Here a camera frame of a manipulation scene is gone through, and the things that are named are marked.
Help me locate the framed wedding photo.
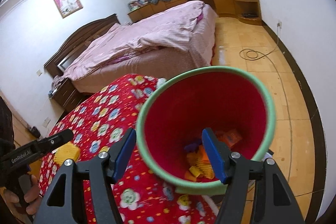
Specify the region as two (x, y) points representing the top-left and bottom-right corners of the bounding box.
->
(54, 0), (83, 18)

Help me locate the orange small box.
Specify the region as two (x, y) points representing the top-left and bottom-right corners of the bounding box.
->
(218, 130), (242, 148)

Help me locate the orange plastic bag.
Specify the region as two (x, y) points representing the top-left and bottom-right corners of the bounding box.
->
(185, 145), (215, 182)

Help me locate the yellow foam net sleeve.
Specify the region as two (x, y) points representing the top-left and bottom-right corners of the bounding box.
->
(54, 142), (80, 166)

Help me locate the long wooden desk cabinet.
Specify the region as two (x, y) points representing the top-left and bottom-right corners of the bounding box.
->
(128, 0), (262, 26)

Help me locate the red floral quilt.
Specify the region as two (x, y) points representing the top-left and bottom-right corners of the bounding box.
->
(35, 74), (216, 223)

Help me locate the black wall charger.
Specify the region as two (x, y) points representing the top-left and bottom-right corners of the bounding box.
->
(28, 126), (41, 139)

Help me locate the red bin green rim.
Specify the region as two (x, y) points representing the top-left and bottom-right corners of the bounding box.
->
(135, 65), (277, 196)

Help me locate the cable coil on floor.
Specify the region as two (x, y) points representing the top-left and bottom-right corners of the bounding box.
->
(239, 20), (283, 62)

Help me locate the person left hand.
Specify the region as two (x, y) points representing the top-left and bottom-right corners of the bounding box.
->
(2, 173), (43, 215)

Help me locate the pink bed with duvet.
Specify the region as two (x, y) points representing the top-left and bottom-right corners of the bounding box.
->
(63, 1), (217, 93)

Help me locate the dark wooden nightstand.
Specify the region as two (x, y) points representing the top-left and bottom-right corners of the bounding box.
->
(49, 76), (89, 113)

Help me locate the dark wooden headboard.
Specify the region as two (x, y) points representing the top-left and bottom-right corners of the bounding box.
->
(44, 14), (119, 77)

